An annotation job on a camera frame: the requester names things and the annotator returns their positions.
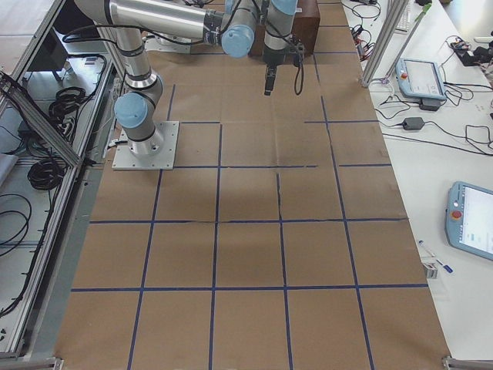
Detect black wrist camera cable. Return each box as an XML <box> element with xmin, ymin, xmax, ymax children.
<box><xmin>288</xmin><ymin>34</ymin><xmax>309</xmax><ymax>96</ymax></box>

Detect brown paper table cover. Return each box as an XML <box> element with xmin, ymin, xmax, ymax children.
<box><xmin>55</xmin><ymin>1</ymin><xmax>448</xmax><ymax>369</ymax></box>

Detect black power adapter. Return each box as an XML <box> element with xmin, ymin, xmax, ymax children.
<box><xmin>402</xmin><ymin>117</ymin><xmax>424</xmax><ymax>131</ymax></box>

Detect blue white pen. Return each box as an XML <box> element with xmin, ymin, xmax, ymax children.
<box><xmin>418</xmin><ymin>240</ymin><xmax>454</xmax><ymax>274</ymax></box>

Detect blue teach pendant near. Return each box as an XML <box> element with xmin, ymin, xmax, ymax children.
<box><xmin>445</xmin><ymin>181</ymin><xmax>493</xmax><ymax>261</ymax></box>

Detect dark wooden drawer box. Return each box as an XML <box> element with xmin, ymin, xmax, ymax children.
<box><xmin>249</xmin><ymin>0</ymin><xmax>320</xmax><ymax>57</ymax></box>

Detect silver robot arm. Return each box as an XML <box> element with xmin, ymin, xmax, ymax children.
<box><xmin>76</xmin><ymin>1</ymin><xmax>303</xmax><ymax>158</ymax></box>

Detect blue teach pendant far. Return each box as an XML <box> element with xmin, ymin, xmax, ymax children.
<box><xmin>395</xmin><ymin>58</ymin><xmax>447</xmax><ymax>101</ymax></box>

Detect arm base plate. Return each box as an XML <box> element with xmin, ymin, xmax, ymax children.
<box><xmin>112</xmin><ymin>121</ymin><xmax>179</xmax><ymax>170</ymax></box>

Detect coiled black cables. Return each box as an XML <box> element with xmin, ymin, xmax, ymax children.
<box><xmin>27</xmin><ymin>156</ymin><xmax>65</xmax><ymax>192</ymax></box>

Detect blue teach pendant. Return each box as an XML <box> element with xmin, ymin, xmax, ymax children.
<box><xmin>395</xmin><ymin>58</ymin><xmax>447</xmax><ymax>101</ymax></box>
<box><xmin>445</xmin><ymin>181</ymin><xmax>493</xmax><ymax>261</ymax></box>

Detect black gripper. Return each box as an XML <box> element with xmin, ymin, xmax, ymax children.
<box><xmin>263</xmin><ymin>36</ymin><xmax>289</xmax><ymax>96</ymax></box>

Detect aluminium frame post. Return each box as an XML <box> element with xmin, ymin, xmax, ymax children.
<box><xmin>360</xmin><ymin>0</ymin><xmax>431</xmax><ymax>88</ymax></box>

